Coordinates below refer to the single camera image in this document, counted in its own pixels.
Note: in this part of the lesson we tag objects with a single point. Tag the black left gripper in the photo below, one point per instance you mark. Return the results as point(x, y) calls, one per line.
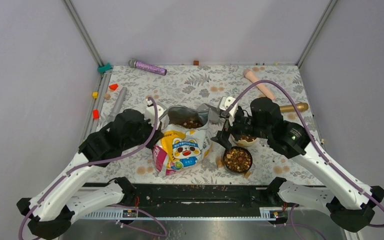
point(157, 135)

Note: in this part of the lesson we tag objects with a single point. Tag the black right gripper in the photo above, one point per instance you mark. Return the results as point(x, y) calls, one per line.
point(223, 136)

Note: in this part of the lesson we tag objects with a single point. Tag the metal food scoop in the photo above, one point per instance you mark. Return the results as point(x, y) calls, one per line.
point(213, 114)

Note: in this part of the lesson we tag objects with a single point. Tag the cat print pet food bag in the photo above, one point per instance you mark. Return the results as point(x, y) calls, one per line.
point(181, 149)

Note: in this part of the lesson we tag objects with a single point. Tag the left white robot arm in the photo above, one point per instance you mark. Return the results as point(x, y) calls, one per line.
point(51, 213)

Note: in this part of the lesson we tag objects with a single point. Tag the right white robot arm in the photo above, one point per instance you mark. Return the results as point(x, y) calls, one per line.
point(346, 200)

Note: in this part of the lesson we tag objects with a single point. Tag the cream pet bowl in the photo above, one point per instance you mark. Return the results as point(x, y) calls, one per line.
point(244, 140)

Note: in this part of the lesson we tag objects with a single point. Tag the black pet bowl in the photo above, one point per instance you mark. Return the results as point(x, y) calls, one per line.
point(237, 160)

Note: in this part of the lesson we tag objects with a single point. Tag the brown pet food kibble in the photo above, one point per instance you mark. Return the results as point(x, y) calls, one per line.
point(191, 124)

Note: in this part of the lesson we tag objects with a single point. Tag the grey toy microphone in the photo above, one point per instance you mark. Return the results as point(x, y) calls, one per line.
point(117, 105)

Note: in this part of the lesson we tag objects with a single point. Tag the floral patterned table mat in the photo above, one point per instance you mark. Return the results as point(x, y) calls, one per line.
point(190, 86)

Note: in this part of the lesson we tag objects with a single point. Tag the small wooden block near bowl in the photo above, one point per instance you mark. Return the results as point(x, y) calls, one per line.
point(247, 174)

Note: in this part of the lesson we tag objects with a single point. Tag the beige wooden block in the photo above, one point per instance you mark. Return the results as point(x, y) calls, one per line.
point(107, 96)

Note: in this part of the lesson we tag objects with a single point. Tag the red roof-shaped block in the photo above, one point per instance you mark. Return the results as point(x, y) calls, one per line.
point(113, 87)

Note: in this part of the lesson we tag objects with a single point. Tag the yellow small cube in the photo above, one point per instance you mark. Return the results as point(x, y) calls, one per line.
point(95, 95)

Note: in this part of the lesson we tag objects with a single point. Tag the purple glitter toy microphone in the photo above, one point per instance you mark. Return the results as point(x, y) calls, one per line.
point(137, 64)

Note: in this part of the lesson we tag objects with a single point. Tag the pink toy microphone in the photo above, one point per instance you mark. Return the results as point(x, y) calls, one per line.
point(249, 74)

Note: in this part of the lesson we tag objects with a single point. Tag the teal toy block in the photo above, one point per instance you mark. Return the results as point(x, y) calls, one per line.
point(104, 68)

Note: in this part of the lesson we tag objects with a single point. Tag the gold toy microphone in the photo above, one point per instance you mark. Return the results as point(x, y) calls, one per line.
point(301, 107)

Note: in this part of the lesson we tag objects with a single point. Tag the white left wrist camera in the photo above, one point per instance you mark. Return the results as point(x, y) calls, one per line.
point(157, 110)

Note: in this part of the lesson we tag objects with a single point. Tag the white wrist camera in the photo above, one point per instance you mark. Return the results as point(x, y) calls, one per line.
point(157, 110)
point(227, 108)

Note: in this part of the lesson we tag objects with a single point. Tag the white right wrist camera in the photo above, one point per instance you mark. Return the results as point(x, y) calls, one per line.
point(227, 108)

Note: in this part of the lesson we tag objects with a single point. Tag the red block at left rail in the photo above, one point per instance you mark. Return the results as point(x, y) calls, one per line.
point(95, 114)

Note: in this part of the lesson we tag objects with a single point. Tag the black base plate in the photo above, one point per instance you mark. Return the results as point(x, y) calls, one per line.
point(202, 201)

